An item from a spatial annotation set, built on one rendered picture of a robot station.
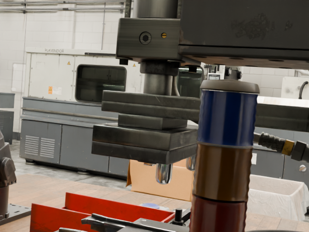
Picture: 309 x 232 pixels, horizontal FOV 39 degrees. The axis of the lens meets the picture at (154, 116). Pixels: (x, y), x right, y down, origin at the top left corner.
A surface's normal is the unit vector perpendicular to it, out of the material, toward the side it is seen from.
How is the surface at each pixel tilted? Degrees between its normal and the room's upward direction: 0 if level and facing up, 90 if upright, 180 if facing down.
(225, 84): 72
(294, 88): 90
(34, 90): 90
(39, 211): 90
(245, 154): 76
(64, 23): 90
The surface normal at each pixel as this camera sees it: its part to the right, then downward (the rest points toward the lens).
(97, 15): -0.43, 0.01
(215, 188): -0.28, -0.22
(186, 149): 0.93, 0.10
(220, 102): -0.44, 0.26
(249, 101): 0.57, -0.15
